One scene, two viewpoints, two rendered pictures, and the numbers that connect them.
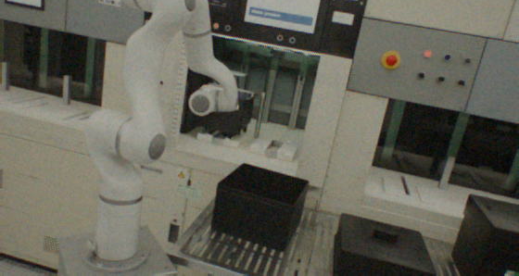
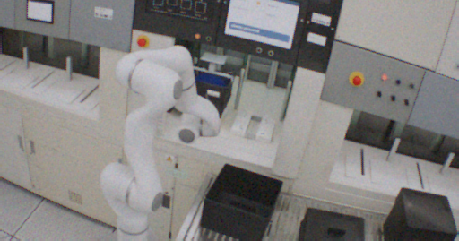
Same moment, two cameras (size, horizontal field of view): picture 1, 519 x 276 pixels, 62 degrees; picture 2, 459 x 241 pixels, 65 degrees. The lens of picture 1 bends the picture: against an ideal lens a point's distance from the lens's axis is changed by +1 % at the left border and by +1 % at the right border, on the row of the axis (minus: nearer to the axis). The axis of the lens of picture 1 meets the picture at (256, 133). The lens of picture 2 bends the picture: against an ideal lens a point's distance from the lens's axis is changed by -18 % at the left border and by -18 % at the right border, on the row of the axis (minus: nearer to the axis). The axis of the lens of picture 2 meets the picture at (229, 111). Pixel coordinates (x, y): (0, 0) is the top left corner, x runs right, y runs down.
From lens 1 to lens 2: 0.59 m
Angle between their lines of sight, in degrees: 14
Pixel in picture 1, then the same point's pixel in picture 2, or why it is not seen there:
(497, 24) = (432, 59)
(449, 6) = (401, 40)
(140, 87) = (140, 160)
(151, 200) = not seen: hidden behind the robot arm
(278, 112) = (257, 71)
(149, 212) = not seen: hidden behind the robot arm
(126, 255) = not seen: outside the picture
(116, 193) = (130, 228)
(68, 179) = (78, 153)
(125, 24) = (116, 33)
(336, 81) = (311, 95)
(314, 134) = (290, 138)
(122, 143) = (131, 201)
